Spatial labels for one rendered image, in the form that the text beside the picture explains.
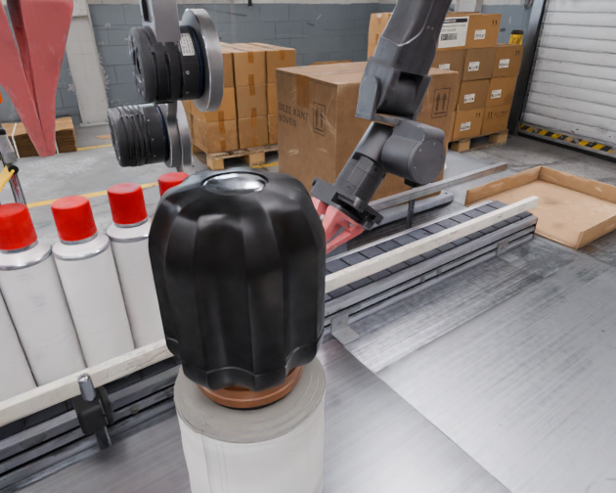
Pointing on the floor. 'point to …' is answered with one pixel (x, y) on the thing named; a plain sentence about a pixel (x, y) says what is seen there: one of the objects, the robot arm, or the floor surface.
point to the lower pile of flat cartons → (22, 144)
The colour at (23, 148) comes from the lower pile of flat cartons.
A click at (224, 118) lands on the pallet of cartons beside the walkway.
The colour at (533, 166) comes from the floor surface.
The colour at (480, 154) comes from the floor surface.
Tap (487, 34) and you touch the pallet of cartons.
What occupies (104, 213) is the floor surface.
